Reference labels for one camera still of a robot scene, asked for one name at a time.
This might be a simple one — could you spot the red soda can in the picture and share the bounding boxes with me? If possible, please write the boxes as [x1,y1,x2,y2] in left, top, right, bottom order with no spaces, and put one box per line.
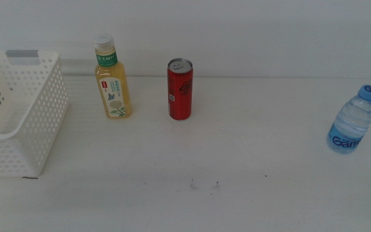
[167,57,194,121]

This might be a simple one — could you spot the yellow tea bottle green label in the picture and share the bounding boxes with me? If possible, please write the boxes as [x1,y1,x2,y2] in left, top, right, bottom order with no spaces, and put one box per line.
[92,33,133,119]

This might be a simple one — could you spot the clear water bottle blue cap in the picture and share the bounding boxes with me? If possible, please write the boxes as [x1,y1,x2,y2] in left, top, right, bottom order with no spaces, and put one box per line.
[326,84,371,155]

